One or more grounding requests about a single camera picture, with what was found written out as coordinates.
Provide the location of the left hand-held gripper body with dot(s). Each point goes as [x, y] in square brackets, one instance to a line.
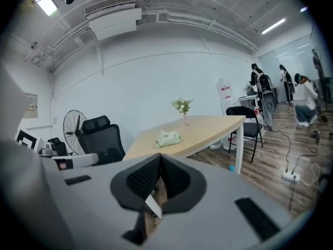
[27, 140]

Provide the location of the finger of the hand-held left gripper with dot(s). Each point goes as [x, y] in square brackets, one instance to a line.
[83, 160]

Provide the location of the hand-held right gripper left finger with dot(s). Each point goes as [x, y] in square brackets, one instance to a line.
[86, 212]

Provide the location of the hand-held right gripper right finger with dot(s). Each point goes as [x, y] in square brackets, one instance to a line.
[213, 204]

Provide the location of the green tissue packet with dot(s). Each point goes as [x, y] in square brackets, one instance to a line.
[169, 139]

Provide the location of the black mesh office chair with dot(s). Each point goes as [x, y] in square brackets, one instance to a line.
[101, 137]

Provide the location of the black standing fan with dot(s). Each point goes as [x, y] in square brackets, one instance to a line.
[71, 131]

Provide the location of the small blue ball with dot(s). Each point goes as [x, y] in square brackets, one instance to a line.
[231, 168]

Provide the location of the cluster of clear water jugs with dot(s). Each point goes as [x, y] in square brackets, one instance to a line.
[217, 144]

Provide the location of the wooden table white legs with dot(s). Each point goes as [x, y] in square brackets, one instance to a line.
[208, 131]

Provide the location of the white power strip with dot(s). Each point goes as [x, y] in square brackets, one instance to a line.
[291, 176]

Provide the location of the black folding chair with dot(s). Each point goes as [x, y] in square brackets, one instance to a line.
[247, 129]

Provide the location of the white water dispenser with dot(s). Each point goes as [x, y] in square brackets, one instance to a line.
[226, 107]

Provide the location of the vase with white flowers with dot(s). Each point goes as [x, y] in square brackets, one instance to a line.
[182, 105]

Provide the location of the small white table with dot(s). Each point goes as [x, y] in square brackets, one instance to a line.
[247, 99]

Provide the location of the water jug red label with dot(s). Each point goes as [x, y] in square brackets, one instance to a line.
[225, 87]

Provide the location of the small potted plant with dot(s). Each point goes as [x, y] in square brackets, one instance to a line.
[250, 90]

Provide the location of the ceiling light panel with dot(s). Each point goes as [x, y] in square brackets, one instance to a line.
[46, 6]
[273, 26]

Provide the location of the white ceiling air conditioner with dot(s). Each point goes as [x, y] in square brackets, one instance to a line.
[112, 19]

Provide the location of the black tripod stand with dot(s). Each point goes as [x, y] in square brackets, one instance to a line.
[321, 79]

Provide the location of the white ceiling pipe run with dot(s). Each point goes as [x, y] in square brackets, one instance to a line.
[197, 22]

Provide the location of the wall notice board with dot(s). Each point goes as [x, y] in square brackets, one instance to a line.
[30, 105]

